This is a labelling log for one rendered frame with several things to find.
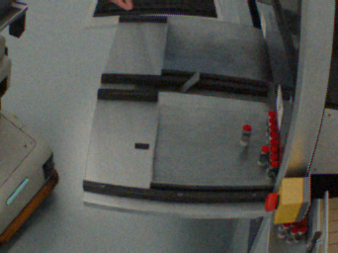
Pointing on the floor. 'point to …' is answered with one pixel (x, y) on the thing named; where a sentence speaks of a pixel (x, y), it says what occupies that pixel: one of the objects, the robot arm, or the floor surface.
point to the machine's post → (305, 97)
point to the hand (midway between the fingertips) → (142, 1)
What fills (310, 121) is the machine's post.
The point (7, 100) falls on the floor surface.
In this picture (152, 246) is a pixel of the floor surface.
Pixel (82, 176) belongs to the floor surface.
